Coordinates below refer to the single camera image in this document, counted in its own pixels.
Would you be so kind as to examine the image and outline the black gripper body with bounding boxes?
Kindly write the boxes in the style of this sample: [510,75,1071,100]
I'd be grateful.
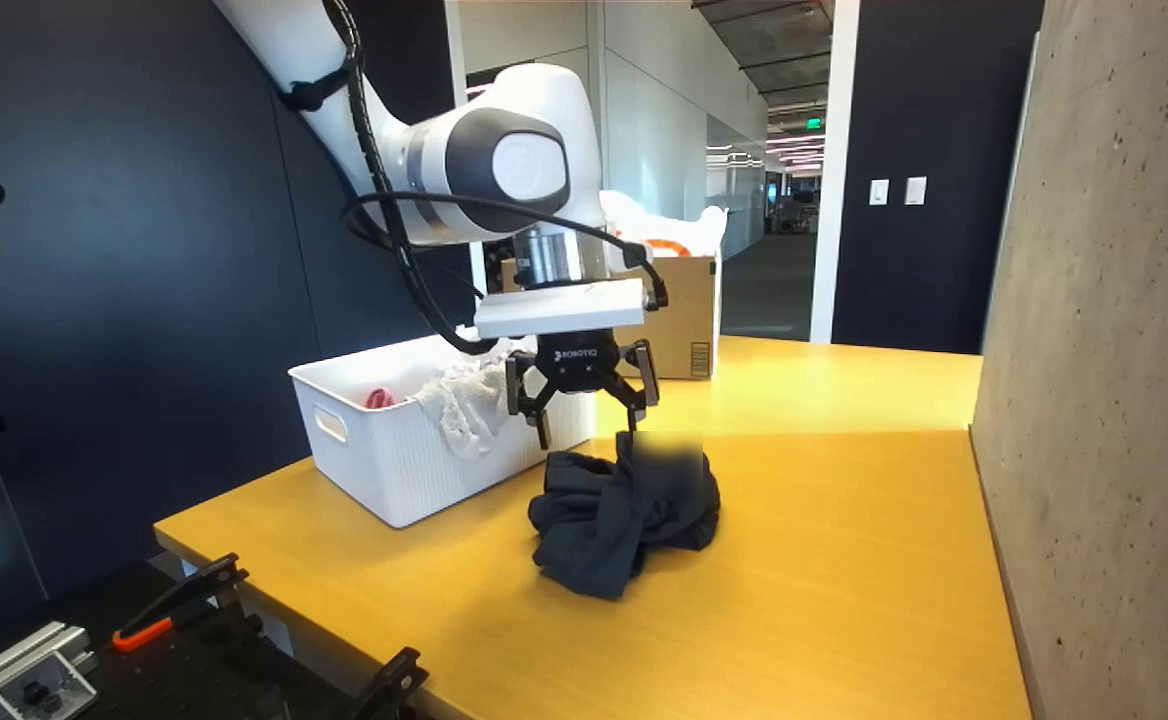
[537,333,619,393]

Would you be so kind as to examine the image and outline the navy blue t-shirt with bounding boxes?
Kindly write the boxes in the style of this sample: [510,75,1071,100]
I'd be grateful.
[527,444,720,601]

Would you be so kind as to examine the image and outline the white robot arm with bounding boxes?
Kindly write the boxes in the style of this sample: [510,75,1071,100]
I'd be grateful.
[214,0,669,444]

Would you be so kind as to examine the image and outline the beige cloth in container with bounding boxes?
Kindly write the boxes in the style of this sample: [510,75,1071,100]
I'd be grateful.
[413,355,510,459]

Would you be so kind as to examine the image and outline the white ribbed storage container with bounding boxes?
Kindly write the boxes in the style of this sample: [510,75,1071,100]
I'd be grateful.
[293,335,596,526]

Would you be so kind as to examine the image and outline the brown cardboard box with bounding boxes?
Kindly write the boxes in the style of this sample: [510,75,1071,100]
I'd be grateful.
[639,257,720,379]

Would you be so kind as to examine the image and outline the white plastic bag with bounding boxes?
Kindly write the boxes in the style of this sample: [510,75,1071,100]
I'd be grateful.
[600,186,728,257]

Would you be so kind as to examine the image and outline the orange black clamp right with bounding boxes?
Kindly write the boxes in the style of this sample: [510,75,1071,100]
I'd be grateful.
[345,646,429,720]

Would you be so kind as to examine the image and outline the orange black clamp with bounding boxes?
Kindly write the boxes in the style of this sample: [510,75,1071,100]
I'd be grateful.
[345,646,429,720]
[110,550,244,656]

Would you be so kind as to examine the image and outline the orange black clamp left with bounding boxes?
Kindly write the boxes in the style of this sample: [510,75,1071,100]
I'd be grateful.
[110,550,244,656]

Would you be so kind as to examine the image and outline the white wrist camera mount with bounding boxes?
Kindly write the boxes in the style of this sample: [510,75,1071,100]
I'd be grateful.
[471,279,644,340]

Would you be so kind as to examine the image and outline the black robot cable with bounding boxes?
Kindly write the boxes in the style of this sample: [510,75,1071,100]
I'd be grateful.
[282,0,678,360]

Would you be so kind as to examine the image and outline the wall light switches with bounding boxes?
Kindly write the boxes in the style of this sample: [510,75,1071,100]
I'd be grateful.
[870,175,929,209]

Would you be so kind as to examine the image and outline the aluminium extrusion rail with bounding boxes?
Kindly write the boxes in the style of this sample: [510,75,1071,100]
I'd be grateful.
[0,618,98,720]

